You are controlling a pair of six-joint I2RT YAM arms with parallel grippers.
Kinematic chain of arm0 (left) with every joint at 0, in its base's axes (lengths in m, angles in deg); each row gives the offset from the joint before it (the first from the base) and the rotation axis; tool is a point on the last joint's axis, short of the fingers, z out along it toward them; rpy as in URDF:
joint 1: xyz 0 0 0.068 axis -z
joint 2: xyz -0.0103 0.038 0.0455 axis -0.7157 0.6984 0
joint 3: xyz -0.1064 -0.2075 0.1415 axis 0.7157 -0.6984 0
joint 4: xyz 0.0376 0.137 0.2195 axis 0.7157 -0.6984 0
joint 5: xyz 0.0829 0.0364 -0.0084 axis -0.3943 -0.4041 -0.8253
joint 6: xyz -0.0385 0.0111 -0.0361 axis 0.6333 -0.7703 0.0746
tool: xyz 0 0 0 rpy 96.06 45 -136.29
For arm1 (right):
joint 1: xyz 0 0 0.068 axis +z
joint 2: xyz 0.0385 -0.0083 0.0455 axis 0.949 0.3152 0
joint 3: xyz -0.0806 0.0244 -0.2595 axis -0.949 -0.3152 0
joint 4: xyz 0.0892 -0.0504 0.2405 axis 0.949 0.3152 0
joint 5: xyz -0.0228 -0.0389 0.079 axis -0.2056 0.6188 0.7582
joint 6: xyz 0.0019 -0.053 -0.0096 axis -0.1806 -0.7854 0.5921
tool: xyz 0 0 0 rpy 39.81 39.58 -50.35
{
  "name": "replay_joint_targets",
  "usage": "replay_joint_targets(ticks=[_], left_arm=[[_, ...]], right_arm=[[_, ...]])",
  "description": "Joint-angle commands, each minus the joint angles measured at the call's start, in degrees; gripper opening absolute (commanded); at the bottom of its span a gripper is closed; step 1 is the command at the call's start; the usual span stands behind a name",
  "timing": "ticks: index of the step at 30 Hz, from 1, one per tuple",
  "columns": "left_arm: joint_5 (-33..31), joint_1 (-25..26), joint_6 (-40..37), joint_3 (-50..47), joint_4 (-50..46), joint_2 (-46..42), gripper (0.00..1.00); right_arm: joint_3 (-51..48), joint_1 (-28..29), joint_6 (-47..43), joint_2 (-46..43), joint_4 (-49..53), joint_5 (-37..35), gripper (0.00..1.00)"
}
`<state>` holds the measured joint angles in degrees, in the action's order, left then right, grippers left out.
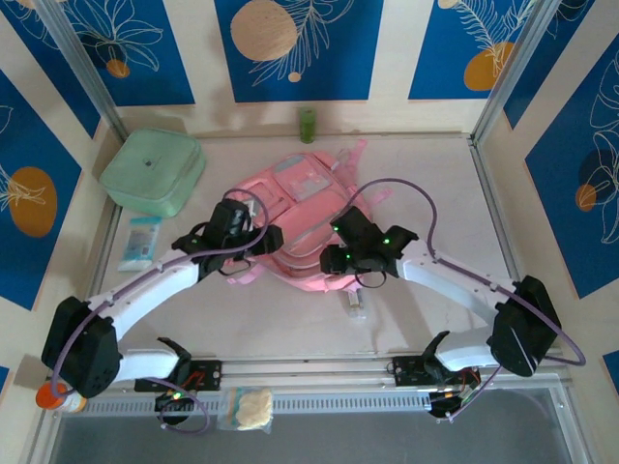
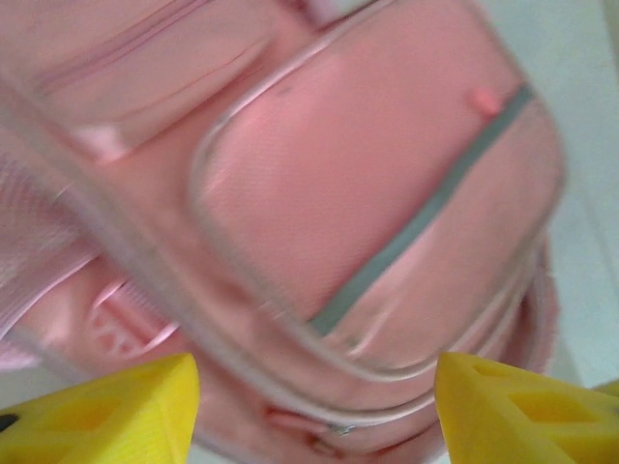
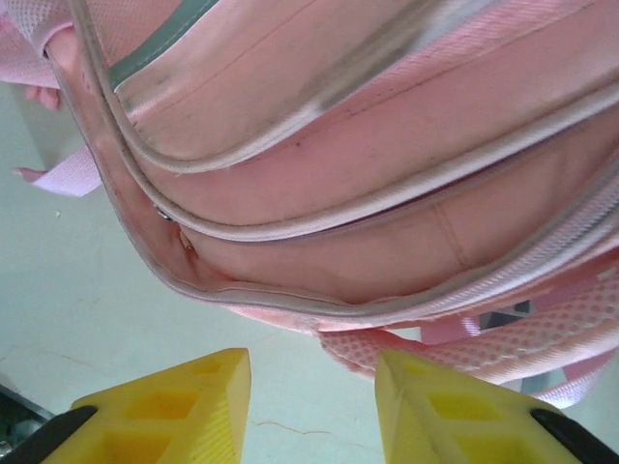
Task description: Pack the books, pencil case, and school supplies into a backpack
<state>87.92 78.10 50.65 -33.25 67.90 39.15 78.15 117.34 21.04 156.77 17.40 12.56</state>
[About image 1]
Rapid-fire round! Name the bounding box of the small clear vial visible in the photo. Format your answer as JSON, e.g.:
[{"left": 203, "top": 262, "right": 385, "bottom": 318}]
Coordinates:
[{"left": 345, "top": 289, "right": 368, "bottom": 321}]

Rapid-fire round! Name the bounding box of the pink backpack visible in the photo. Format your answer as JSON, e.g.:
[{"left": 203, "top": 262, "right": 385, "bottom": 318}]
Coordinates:
[{"left": 226, "top": 139, "right": 393, "bottom": 294}]

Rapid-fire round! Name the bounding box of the green cylindrical tube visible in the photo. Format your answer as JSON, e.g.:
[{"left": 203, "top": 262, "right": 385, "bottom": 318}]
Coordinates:
[{"left": 298, "top": 106, "right": 318, "bottom": 145}]

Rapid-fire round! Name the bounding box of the mint green zip case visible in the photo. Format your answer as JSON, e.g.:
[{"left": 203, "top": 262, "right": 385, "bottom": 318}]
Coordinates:
[{"left": 99, "top": 127, "right": 207, "bottom": 218}]

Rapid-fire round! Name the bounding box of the blue white tissue packet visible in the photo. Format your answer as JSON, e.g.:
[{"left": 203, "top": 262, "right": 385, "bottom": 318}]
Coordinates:
[{"left": 117, "top": 216, "right": 163, "bottom": 274}]

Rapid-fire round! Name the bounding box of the clear bag of cotton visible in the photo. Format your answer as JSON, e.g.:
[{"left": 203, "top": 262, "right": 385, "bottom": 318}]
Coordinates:
[{"left": 216, "top": 386, "right": 275, "bottom": 432}]

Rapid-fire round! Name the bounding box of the black controller box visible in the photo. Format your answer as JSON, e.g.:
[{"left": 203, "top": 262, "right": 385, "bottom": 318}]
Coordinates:
[
  {"left": 427, "top": 389, "right": 480, "bottom": 425},
  {"left": 153, "top": 390, "right": 194, "bottom": 427}
]

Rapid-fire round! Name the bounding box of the orange lid bottle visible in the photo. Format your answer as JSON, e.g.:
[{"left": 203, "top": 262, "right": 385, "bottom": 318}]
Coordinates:
[{"left": 36, "top": 384, "right": 88, "bottom": 415}]

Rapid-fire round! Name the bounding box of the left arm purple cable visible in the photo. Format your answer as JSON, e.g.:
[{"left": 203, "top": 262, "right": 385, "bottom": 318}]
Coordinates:
[{"left": 50, "top": 188, "right": 270, "bottom": 434}]

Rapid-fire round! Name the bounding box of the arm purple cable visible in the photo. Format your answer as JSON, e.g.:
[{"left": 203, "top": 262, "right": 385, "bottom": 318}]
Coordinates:
[
  {"left": 50, "top": 188, "right": 270, "bottom": 434},
  {"left": 345, "top": 177, "right": 586, "bottom": 424}
]

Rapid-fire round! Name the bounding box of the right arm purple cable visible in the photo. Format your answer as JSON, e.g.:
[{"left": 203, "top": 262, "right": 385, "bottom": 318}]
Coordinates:
[{"left": 345, "top": 177, "right": 586, "bottom": 424}]

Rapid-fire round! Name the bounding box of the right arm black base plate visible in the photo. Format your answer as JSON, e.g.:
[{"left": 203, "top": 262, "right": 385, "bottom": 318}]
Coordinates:
[{"left": 390, "top": 355, "right": 483, "bottom": 388}]

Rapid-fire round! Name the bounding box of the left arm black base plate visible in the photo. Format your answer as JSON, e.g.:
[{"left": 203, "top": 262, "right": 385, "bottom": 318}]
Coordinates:
[{"left": 133, "top": 358, "right": 223, "bottom": 393}]

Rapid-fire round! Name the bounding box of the aluminium cross rail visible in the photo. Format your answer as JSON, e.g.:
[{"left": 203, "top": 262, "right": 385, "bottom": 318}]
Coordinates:
[{"left": 45, "top": 348, "right": 568, "bottom": 388}]

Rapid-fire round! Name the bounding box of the slotted grey cable duct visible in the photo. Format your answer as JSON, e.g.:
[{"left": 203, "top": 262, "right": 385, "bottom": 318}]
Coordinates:
[{"left": 79, "top": 389, "right": 436, "bottom": 418}]

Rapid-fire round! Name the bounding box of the aluminium frame post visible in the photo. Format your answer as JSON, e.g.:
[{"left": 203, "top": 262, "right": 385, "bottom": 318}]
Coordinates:
[
  {"left": 471, "top": 0, "right": 567, "bottom": 146},
  {"left": 36, "top": 0, "right": 123, "bottom": 141}
]

